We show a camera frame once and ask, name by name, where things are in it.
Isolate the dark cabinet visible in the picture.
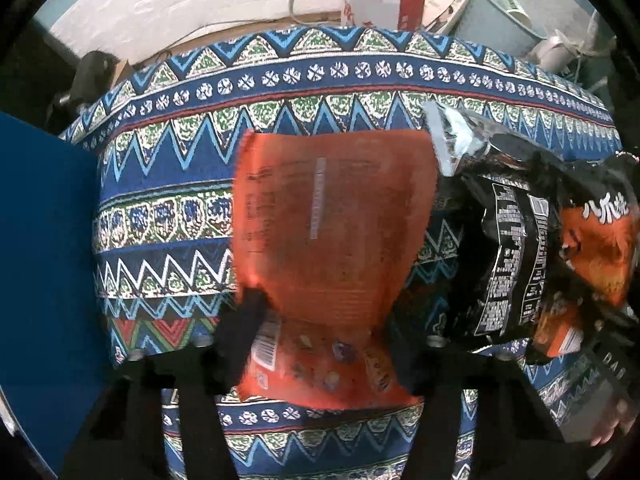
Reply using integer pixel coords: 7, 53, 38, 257
0, 5, 83, 133

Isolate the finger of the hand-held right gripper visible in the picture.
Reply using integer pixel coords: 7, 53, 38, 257
575, 285, 640, 342

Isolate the cardboard box with blue outside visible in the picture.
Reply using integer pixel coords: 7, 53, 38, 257
0, 110, 113, 478

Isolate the patterned blue blanket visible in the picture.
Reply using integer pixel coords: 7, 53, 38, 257
60, 25, 626, 480

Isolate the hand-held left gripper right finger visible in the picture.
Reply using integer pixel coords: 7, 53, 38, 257
387, 305, 581, 480

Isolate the black object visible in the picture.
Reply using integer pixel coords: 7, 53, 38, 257
47, 51, 121, 121

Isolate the orange-red snack bag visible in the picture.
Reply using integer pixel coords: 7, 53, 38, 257
232, 129, 441, 408

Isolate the black snack bag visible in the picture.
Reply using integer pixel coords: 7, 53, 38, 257
422, 101, 640, 366

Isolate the grey trash bin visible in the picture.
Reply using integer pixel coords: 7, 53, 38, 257
452, 0, 546, 56

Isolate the white box with red print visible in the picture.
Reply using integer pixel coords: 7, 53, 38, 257
341, 0, 402, 29

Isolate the person's right hand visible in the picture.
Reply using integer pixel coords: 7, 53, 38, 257
590, 400, 634, 447

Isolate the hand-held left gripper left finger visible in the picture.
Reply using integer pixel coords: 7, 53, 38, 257
60, 294, 273, 480

